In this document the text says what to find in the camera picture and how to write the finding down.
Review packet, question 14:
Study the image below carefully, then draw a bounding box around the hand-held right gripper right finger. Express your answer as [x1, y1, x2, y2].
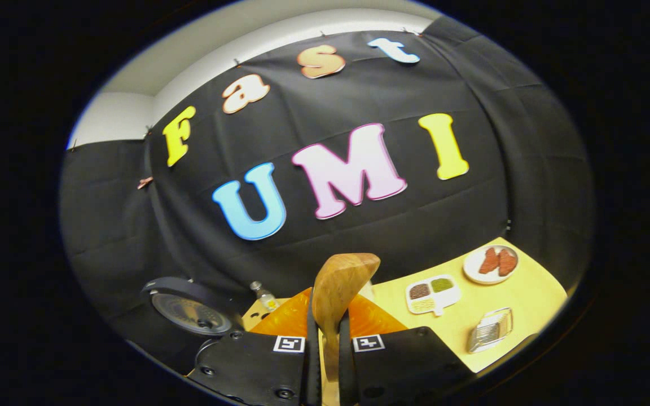
[339, 290, 472, 406]

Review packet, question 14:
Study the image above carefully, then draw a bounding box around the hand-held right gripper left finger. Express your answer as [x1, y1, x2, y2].
[187, 288, 321, 406]

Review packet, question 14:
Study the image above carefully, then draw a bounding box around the black rice cooker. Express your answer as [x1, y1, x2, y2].
[133, 276, 244, 373]

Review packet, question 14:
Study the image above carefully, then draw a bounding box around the clear square chopstick holder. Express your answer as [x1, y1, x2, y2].
[467, 307, 513, 354]

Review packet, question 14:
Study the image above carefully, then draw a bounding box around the wooden spoon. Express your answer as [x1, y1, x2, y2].
[311, 253, 381, 384]

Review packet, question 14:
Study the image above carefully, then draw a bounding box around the glass bottle with yellow label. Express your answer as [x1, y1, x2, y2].
[249, 281, 280, 312]

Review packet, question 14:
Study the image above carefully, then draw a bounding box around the white divided dish of beans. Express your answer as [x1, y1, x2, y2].
[406, 275, 462, 316]

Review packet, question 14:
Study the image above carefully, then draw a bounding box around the white round plate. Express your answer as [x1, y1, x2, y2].
[463, 245, 520, 285]

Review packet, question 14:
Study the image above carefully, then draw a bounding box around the red meat piece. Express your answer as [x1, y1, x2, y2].
[497, 249, 517, 277]
[478, 247, 500, 275]

